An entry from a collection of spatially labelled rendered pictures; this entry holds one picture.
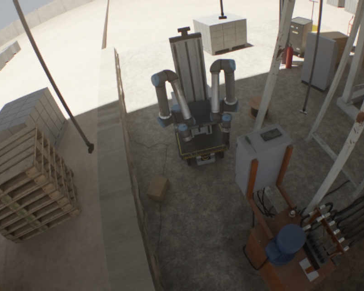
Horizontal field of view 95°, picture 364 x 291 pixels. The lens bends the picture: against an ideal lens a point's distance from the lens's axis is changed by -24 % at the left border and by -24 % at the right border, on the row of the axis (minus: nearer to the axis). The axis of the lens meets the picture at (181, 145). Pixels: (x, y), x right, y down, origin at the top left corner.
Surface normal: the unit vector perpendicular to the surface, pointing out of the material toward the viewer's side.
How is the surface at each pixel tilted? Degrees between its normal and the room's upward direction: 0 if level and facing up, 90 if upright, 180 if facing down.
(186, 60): 90
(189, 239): 0
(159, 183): 0
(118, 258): 0
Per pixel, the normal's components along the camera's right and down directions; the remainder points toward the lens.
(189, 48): 0.15, 0.71
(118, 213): -0.16, -0.67
